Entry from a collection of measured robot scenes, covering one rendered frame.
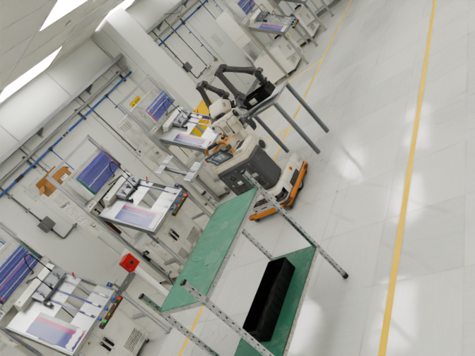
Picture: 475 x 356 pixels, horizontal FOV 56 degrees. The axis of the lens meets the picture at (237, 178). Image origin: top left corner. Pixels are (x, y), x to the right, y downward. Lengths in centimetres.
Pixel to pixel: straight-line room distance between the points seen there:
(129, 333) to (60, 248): 208
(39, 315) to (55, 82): 406
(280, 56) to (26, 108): 458
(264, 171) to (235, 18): 496
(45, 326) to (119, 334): 75
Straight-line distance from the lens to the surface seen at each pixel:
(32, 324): 460
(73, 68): 787
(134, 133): 624
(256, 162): 438
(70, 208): 543
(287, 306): 291
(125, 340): 491
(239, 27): 888
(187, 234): 554
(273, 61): 890
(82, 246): 669
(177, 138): 601
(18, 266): 476
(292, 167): 470
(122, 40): 808
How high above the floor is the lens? 193
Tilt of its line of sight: 17 degrees down
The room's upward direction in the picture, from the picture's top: 45 degrees counter-clockwise
